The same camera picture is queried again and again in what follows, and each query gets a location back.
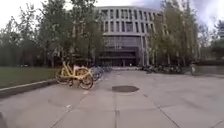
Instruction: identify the row of parked bicycles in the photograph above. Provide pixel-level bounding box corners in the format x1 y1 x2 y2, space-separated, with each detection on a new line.
89 64 114 83
137 62 184 75

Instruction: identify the dark round manhole cover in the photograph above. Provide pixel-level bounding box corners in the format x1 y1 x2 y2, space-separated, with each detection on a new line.
111 84 140 94

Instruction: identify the large curved grey building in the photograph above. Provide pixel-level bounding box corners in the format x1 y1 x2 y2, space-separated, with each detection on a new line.
94 5 164 68

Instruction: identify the yellow bicycle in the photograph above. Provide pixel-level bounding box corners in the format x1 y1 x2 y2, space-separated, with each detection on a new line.
54 60 95 91

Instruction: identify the grey concrete slab pavement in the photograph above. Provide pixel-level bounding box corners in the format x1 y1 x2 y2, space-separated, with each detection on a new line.
0 68 224 128

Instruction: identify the row of trees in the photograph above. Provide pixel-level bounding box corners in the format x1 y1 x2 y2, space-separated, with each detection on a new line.
146 0 201 68
0 0 108 69

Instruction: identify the person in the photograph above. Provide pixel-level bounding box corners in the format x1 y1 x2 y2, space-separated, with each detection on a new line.
189 61 197 77

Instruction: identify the grass lawn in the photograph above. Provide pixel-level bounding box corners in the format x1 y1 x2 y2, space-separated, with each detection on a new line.
0 66 61 89

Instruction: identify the grey stone kerb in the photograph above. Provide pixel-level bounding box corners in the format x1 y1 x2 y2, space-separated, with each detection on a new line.
0 78 58 100

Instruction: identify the grass strip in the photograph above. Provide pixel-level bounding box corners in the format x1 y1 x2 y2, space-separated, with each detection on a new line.
195 64 224 76

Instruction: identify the group of trees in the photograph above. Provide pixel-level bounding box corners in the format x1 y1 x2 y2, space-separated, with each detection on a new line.
197 19 224 64

